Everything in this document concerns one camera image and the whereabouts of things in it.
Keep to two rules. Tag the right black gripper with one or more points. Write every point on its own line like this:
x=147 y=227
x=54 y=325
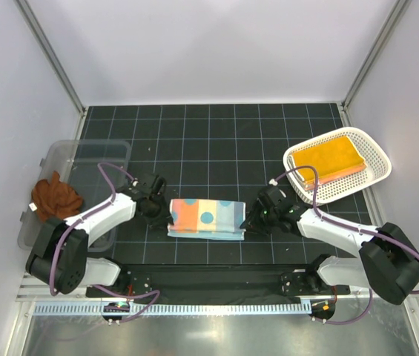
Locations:
x=252 y=222

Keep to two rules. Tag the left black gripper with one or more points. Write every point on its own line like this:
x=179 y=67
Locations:
x=164 y=216

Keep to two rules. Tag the light blue orange towel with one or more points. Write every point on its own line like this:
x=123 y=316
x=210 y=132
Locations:
x=218 y=220

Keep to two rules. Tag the yellow blue patterned towel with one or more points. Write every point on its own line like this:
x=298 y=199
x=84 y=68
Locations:
x=333 y=155

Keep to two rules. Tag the dark brown towel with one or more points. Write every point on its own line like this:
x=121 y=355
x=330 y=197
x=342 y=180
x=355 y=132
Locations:
x=54 y=198

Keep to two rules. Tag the orange polka dot towel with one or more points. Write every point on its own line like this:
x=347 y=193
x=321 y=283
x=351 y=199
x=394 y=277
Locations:
x=325 y=178

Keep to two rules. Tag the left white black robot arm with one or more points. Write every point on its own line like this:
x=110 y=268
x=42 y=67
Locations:
x=59 y=256

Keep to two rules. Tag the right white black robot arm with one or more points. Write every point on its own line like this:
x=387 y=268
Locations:
x=381 y=259

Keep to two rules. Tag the black grid mat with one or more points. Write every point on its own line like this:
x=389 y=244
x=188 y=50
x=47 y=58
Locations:
x=217 y=152

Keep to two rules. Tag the clear plastic bin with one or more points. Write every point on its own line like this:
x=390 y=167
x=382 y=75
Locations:
x=76 y=162

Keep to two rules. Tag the white perforated plastic basket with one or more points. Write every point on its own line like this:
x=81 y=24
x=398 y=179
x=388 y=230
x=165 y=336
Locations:
x=378 y=165

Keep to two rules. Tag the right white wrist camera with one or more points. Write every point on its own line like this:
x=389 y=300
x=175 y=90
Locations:
x=274 y=181

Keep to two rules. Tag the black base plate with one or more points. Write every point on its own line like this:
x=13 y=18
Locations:
x=226 y=284

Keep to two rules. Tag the slotted cable duct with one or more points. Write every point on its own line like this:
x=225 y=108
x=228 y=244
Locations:
x=118 y=308

